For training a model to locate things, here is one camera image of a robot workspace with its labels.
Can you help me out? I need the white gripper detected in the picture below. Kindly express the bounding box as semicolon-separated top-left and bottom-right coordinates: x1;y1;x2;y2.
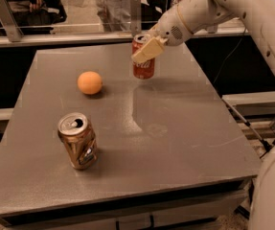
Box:
131;0;227;63

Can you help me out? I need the seated person at left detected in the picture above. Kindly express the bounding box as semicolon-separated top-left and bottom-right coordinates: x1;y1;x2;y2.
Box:
9;0;67;35

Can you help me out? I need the grey table drawer front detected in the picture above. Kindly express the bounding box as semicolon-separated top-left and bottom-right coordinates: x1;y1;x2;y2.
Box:
4;189;247;230

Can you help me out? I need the horizontal metal rail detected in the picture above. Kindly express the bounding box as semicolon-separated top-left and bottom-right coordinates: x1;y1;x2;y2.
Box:
0;25;244;48

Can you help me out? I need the standing person in jeans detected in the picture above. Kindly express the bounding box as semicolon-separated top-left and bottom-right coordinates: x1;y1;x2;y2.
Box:
95;0;131;32

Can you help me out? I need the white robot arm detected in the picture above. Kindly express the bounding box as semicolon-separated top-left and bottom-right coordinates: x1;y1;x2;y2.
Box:
132;0;275;230

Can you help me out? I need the middle metal railing post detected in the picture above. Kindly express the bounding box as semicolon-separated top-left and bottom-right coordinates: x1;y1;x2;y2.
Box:
130;0;142;35

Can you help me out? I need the gold brown soda can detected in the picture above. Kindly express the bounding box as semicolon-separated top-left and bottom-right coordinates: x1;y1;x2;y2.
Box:
57;112;98;170

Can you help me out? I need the left metal railing post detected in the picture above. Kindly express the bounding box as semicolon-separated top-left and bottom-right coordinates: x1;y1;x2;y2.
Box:
0;0;22;42

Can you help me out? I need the orange fruit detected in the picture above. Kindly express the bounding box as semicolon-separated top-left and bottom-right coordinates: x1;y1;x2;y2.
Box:
77;71;103;95

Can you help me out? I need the red coca-cola can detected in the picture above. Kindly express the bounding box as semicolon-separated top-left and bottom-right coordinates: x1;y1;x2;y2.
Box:
132;34;155;80

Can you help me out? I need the metal railing post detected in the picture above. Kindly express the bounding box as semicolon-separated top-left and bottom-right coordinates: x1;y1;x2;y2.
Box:
0;0;22;42
130;0;142;35

